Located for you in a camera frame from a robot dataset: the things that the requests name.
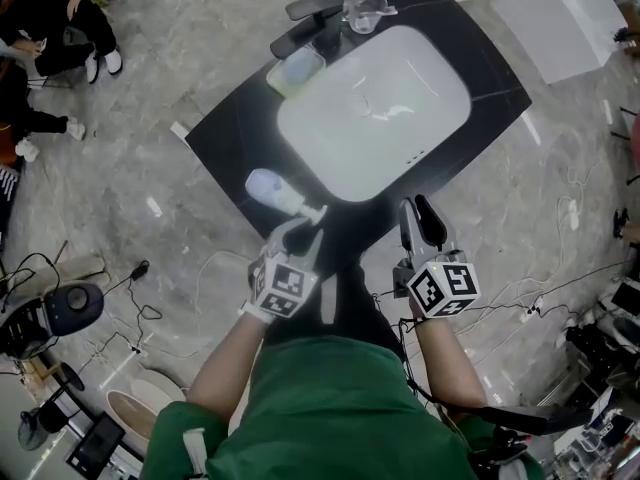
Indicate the white power strip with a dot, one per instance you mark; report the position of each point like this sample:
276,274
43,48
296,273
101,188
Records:
531,315
179,130
573,214

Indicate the black power adapter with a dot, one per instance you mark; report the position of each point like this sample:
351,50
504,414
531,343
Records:
140,270

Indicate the white bottle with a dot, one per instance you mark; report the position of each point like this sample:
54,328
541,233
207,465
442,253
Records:
267,188

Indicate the person's green shirt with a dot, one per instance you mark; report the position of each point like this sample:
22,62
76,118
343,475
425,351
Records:
330,418

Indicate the black waist pack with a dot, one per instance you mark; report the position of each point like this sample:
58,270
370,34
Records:
500,448

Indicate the clear glass cup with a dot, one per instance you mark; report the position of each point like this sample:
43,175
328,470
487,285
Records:
365,10

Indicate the black round-base device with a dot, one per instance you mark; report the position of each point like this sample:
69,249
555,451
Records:
75,300

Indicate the small black fan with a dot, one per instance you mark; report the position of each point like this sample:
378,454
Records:
34,430

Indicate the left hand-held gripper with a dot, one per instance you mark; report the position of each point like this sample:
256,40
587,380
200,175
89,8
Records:
282,285

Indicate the person's right forearm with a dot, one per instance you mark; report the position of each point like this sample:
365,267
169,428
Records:
447,363

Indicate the pale blue soap bar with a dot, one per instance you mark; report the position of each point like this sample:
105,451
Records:
299,67

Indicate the black white striped sofa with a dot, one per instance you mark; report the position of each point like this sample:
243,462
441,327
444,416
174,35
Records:
6,203

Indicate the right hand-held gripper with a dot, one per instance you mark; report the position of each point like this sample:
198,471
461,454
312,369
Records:
442,288

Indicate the person's left forearm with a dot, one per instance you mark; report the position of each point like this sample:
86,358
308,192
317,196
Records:
230,373

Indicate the black faucet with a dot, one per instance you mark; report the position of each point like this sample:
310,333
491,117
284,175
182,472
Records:
310,28

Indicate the white rectangular block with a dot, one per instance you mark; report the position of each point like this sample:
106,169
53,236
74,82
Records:
555,23

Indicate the pale soap dish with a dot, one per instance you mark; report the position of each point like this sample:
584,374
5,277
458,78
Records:
277,80

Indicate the person's left hand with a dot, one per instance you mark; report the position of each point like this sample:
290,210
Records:
260,314

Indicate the black flat panel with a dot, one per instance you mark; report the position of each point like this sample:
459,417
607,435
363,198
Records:
95,445

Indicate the small orange pillow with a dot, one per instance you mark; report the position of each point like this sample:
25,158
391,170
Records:
6,145

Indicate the black-topped vanity cabinet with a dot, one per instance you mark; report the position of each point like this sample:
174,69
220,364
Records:
225,138

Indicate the round beige basin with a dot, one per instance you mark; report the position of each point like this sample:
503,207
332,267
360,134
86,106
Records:
145,413

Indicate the white sink basin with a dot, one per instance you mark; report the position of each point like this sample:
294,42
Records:
375,118

